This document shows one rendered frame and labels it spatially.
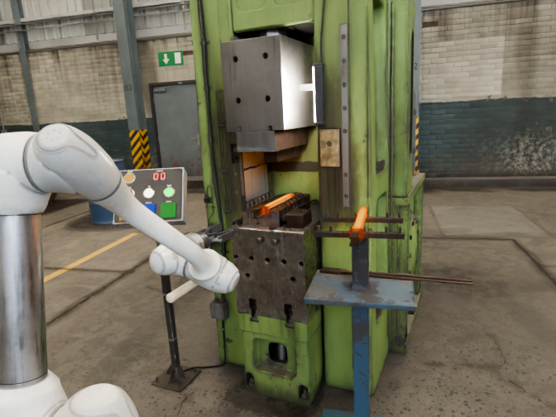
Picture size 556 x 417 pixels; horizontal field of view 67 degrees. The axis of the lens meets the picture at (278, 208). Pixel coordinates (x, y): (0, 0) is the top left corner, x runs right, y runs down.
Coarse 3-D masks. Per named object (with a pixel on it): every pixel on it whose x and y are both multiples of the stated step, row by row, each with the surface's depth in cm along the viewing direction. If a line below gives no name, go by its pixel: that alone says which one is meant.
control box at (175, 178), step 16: (144, 176) 208; (160, 176) 208; (176, 176) 208; (144, 192) 206; (160, 192) 206; (176, 192) 206; (160, 208) 203; (176, 208) 203; (128, 224) 203; (176, 224) 208
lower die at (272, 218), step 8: (296, 192) 235; (272, 200) 221; (296, 200) 217; (304, 200) 226; (248, 208) 209; (272, 208) 201; (280, 208) 200; (288, 208) 206; (304, 208) 227; (248, 216) 203; (264, 216) 200; (272, 216) 198; (280, 216) 198; (248, 224) 204; (256, 224) 202; (264, 224) 201; (272, 224) 199; (280, 224) 199
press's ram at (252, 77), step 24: (240, 48) 185; (264, 48) 181; (288, 48) 185; (312, 48) 212; (240, 72) 188; (264, 72) 183; (288, 72) 186; (312, 72) 213; (240, 96) 191; (264, 96) 186; (288, 96) 187; (312, 96) 215; (240, 120) 193; (264, 120) 188; (288, 120) 189; (312, 120) 217
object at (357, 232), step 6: (360, 210) 170; (366, 210) 170; (360, 216) 161; (366, 216) 168; (360, 222) 153; (354, 228) 143; (360, 228) 142; (354, 234) 137; (360, 234) 142; (354, 240) 134; (354, 246) 134
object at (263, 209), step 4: (284, 196) 221; (288, 196) 221; (276, 200) 212; (280, 200) 212; (268, 204) 203; (272, 204) 204; (256, 208) 191; (260, 208) 194; (264, 208) 197; (256, 212) 191; (260, 212) 194; (264, 212) 197; (256, 216) 191; (260, 216) 193
